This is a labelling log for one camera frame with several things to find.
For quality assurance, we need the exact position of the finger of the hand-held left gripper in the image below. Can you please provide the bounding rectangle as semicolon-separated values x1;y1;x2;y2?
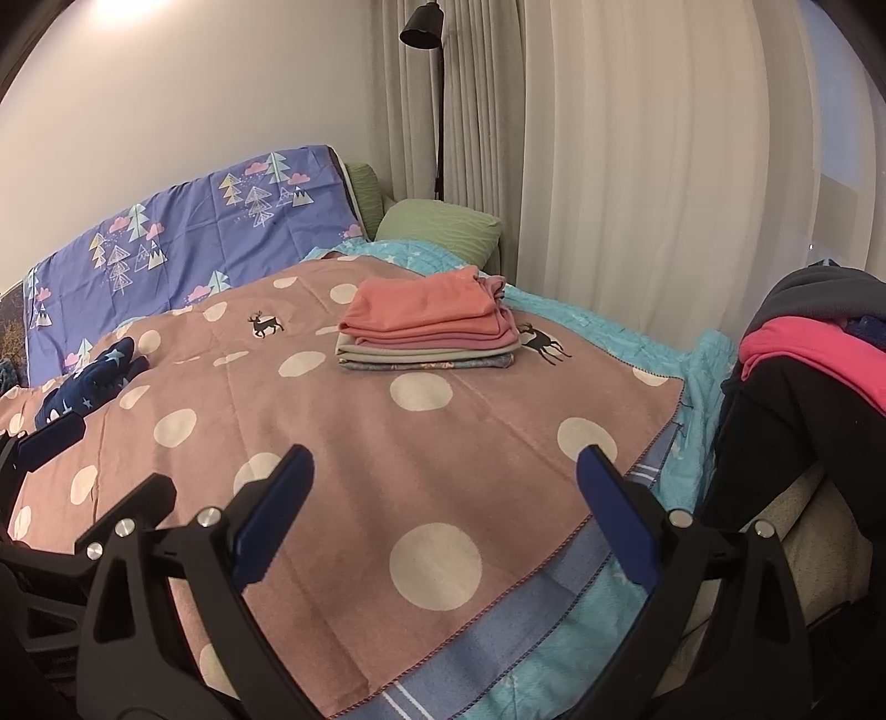
0;472;177;577
0;413;87;486

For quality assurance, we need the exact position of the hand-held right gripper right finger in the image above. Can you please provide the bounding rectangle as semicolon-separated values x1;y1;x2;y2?
564;444;812;720

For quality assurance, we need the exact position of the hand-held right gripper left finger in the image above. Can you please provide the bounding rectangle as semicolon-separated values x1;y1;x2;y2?
75;444;326;720

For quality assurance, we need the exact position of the pink long-sleeve shirt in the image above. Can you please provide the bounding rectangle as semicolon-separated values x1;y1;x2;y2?
339;271;511;335

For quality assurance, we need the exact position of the navy star print blanket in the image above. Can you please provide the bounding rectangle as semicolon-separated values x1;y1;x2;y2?
34;337;150;423

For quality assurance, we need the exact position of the pink polka dot blanket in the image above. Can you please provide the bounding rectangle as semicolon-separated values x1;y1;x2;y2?
0;258;686;717

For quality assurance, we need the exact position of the beige armchair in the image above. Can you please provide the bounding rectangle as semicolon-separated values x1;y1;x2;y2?
657;464;873;700

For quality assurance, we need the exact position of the black jacket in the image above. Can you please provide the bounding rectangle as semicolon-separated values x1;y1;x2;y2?
699;360;886;555

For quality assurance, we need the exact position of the light blue quilt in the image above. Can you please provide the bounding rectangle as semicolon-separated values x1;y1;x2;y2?
305;239;738;720

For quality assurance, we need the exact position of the folded beige garment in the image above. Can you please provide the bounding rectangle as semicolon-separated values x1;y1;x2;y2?
336;336;522;364

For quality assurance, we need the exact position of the folded patterned garment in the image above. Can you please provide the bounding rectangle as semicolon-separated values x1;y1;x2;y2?
339;352;519;372

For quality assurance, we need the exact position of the folded mauve pink garment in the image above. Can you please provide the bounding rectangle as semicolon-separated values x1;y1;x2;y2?
342;275;522;351

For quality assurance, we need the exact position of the bright pink garment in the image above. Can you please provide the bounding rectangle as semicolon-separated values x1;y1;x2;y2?
739;315;886;413

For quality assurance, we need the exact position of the blue tree print sheet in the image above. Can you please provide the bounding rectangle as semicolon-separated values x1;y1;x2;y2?
20;144;367;389

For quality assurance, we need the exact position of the dark grey fleece garment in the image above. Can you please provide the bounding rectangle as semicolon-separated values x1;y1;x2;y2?
744;265;886;361

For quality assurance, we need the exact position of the green cushion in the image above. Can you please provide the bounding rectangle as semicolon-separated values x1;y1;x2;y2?
344;161;387;240

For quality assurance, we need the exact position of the green pillow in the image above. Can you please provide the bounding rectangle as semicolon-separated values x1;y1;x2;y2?
374;198;504;260

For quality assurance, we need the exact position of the white pleated curtain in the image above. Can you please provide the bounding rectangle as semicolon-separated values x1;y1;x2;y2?
370;0;886;389

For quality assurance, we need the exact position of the black floor lamp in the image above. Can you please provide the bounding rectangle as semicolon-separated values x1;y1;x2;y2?
399;2;447;205

